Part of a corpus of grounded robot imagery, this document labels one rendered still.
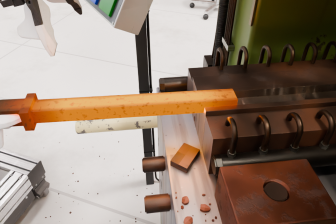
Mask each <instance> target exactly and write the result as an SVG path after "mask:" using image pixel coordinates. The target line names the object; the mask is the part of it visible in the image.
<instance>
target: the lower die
mask: <svg viewBox="0 0 336 224"><path fill-rule="evenodd" d="M288 63H289V62H273V63H270V67H266V63H257V64H248V65H247V68H243V64H241V65H226V66H224V68H223V70H220V66H210V67H194V68H188V74H187V91H203V90H221V89H233V91H246V90H260V89H274V88H288V87H302V86H316V85H330V84H336V62H333V59H321V60H316V61H315V64H311V60H305V61H294V62H293V64H292V65H288ZM319 110H327V111H329V112H330V113H331V114H332V116H333V118H334V120H335V131H334V133H333V135H332V137H331V139H330V141H329V144H330V145H331V144H336V97H332V98H319V99H306V100H293V101H280V102H266V103H253V104H240V105H227V106H214V107H205V108H204V113H192V117H193V121H194V124H195V128H196V131H197V135H198V139H199V142H200V146H201V150H202V153H203V157H204V161H205V164H206V168H207V172H208V174H213V171H212V166H211V158H212V157H213V155H221V154H227V153H228V150H229V149H230V145H231V140H232V129H231V126H225V121H226V119H227V118H228V117H232V118H233V119H234V120H235V123H236V126H237V133H238V138H237V144H236V149H235V151H236V153H243V152H254V151H259V147H261V146H262V143H263V139H264V136H265V127H264V124H263V122H262V121H261V123H260V124H258V123H256V119H257V117H258V115H265V116H266V117H267V118H268V120H269V123H270V128H271V136H270V140H269V143H268V146H267V149H268V150H276V149H287V148H289V147H290V145H291V144H292V143H293V141H294V138H295V136H296V133H297V123H296V121H295V119H294V118H292V120H291V121H287V120H286V117H287V115H288V114H289V113H290V112H295V113H297V114H298V115H299V116H300V117H301V119H302V122H303V135H302V137H301V140H300V142H299V145H298V146H299V147H309V146H319V145H320V142H321V141H323V140H324V137H325V135H326V133H327V131H328V129H329V122H328V119H327V118H326V116H325V115H322V117H321V119H318V118H316V114H317V112H318V111H319ZM194 117H195V119H194Z"/></svg>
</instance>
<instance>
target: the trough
mask: <svg viewBox="0 0 336 224"><path fill-rule="evenodd" d="M234 93H235V95H236V97H237V99H238V102H237V105H246V104H259V103H273V102H286V101H299V100H312V99H325V98H336V84H324V85H310V86H296V87H282V88H268V89H254V90H240V91H234Z"/></svg>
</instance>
